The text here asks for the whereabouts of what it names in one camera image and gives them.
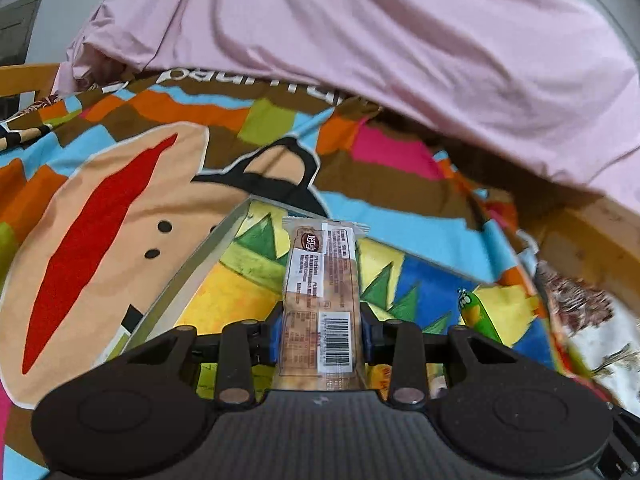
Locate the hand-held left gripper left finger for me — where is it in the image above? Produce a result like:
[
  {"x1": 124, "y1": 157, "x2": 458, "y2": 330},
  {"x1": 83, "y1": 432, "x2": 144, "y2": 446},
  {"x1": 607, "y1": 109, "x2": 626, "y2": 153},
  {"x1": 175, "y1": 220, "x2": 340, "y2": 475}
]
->
[{"x1": 122, "y1": 305, "x2": 283, "y2": 407}]

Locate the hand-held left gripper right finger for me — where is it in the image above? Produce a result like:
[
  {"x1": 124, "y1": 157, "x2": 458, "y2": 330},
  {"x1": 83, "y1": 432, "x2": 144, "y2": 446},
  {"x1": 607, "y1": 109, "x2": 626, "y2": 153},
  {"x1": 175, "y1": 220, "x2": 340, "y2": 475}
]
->
[{"x1": 360, "y1": 305, "x2": 521, "y2": 407}]

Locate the grey tray with dinosaur drawing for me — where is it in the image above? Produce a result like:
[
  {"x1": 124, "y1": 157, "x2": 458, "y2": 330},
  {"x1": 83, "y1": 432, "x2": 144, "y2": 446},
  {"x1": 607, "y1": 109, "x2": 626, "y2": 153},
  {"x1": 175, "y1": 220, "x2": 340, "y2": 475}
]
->
[{"x1": 122, "y1": 194, "x2": 561, "y2": 403}]

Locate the clear nut bar packet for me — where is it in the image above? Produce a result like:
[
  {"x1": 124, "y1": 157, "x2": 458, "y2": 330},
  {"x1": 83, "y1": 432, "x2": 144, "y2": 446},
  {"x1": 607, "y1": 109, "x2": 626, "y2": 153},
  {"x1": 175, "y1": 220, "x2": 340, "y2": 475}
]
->
[{"x1": 277, "y1": 216, "x2": 371, "y2": 392}]

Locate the green and yellow candy packet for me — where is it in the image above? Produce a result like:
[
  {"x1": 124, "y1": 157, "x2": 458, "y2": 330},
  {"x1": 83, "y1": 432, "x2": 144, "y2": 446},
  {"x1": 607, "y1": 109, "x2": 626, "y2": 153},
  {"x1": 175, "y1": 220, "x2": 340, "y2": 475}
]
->
[{"x1": 457, "y1": 287, "x2": 507, "y2": 347}]

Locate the colourful printed blanket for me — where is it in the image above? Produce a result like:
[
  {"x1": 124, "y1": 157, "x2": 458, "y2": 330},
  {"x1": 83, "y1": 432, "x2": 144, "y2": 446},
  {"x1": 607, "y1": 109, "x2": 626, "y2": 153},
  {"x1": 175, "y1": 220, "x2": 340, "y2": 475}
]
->
[{"x1": 0, "y1": 67, "x2": 571, "y2": 480}]

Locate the wooden board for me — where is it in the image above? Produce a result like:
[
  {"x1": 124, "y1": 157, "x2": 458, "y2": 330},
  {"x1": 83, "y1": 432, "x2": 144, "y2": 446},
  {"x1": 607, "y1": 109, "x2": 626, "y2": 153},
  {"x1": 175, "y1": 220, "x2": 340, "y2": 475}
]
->
[{"x1": 537, "y1": 200, "x2": 640, "y2": 316}]

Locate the pink bed sheet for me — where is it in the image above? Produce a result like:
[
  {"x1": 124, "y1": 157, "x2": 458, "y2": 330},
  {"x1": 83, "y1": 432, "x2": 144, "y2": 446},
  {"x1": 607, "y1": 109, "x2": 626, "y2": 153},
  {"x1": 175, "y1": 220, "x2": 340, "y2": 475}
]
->
[{"x1": 52, "y1": 0, "x2": 640, "y2": 202}]

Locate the grey door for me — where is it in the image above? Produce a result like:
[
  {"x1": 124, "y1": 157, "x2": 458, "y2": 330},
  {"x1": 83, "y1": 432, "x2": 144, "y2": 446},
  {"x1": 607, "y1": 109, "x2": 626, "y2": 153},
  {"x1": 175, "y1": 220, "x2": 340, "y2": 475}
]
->
[{"x1": 0, "y1": 0, "x2": 46, "y2": 67}]

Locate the wooden bed rail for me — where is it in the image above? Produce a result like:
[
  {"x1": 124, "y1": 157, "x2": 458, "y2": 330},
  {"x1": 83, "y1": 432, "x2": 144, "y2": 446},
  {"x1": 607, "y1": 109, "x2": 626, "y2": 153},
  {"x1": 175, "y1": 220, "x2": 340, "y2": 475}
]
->
[{"x1": 0, "y1": 62, "x2": 62, "y2": 103}]

